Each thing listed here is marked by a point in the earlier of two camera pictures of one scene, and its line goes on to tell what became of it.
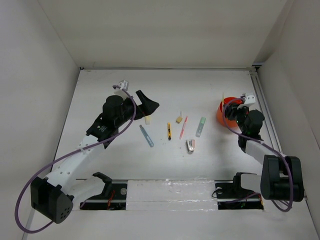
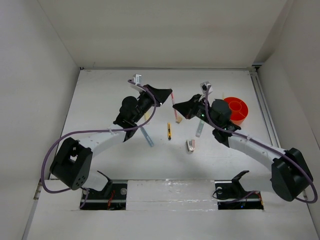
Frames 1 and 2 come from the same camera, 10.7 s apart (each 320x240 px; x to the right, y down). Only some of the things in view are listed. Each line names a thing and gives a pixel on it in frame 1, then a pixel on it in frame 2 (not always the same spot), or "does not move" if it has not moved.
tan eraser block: (179, 119) does not move
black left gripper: (146, 104) -> (160, 95)
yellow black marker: (169, 131) does not move
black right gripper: (231, 109) -> (188, 108)
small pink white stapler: (190, 144) does not move
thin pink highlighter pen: (183, 127) -> (173, 102)
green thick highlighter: (200, 127) does not move
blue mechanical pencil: (147, 137) does not move
